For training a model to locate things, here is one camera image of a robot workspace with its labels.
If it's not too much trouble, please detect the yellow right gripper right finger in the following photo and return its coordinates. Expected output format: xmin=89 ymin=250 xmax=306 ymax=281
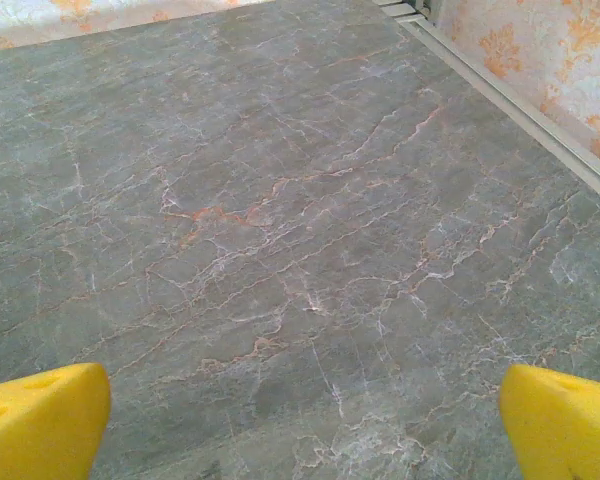
xmin=498 ymin=363 xmax=600 ymax=480

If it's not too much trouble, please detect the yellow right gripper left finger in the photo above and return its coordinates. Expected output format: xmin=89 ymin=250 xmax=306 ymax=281
xmin=0 ymin=362 xmax=113 ymax=480

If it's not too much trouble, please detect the white wall rail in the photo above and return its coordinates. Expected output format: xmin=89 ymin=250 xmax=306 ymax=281
xmin=373 ymin=0 xmax=600 ymax=201

